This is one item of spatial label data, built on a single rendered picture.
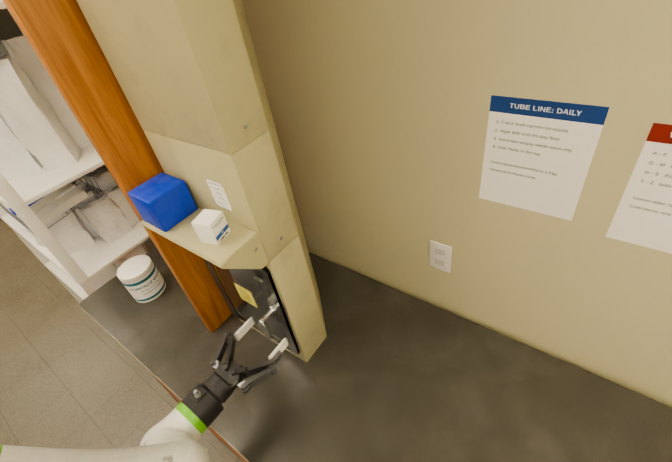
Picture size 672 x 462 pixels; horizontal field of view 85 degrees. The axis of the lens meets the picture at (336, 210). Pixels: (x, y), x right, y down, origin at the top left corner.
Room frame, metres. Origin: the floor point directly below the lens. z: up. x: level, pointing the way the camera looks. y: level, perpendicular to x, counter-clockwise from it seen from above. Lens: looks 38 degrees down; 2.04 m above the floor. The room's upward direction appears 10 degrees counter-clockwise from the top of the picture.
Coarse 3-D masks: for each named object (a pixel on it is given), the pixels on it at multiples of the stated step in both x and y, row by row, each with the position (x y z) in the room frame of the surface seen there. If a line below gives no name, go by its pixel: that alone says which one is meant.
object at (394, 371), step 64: (128, 320) 0.95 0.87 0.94; (192, 320) 0.90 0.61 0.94; (384, 320) 0.75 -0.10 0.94; (448, 320) 0.70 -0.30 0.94; (192, 384) 0.64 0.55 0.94; (320, 384) 0.57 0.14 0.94; (384, 384) 0.53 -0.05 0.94; (448, 384) 0.50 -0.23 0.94; (512, 384) 0.47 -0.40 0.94; (576, 384) 0.44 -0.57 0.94; (256, 448) 0.42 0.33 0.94; (320, 448) 0.39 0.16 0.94; (384, 448) 0.37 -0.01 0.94; (448, 448) 0.34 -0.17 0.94; (512, 448) 0.32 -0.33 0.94; (576, 448) 0.29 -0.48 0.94; (640, 448) 0.27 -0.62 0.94
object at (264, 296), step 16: (224, 272) 0.79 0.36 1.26; (240, 272) 0.73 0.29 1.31; (256, 272) 0.67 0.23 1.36; (224, 288) 0.83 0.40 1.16; (256, 288) 0.69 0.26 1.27; (272, 288) 0.64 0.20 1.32; (240, 304) 0.79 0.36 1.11; (256, 304) 0.72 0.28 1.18; (272, 304) 0.66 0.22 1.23; (256, 320) 0.75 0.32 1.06; (272, 320) 0.68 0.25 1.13; (272, 336) 0.71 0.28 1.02; (288, 336) 0.65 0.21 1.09
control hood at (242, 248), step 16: (144, 224) 0.76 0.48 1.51; (176, 240) 0.67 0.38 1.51; (192, 240) 0.66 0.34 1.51; (224, 240) 0.64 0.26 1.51; (240, 240) 0.63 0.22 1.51; (256, 240) 0.63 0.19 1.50; (208, 256) 0.59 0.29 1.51; (224, 256) 0.58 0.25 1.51; (240, 256) 0.60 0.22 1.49; (256, 256) 0.62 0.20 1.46
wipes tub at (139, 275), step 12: (132, 264) 1.10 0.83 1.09; (144, 264) 1.09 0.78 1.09; (120, 276) 1.05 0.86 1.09; (132, 276) 1.04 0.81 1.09; (144, 276) 1.05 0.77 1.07; (156, 276) 1.08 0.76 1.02; (132, 288) 1.03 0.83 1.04; (144, 288) 1.03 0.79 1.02; (156, 288) 1.05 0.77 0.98; (144, 300) 1.03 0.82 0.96
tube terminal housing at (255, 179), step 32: (160, 160) 0.85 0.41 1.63; (192, 160) 0.74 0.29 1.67; (224, 160) 0.66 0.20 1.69; (256, 160) 0.68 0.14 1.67; (192, 192) 0.79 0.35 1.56; (256, 192) 0.67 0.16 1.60; (288, 192) 0.78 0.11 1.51; (256, 224) 0.65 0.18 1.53; (288, 224) 0.71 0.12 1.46; (288, 256) 0.69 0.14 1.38; (288, 288) 0.66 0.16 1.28; (320, 320) 0.72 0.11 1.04
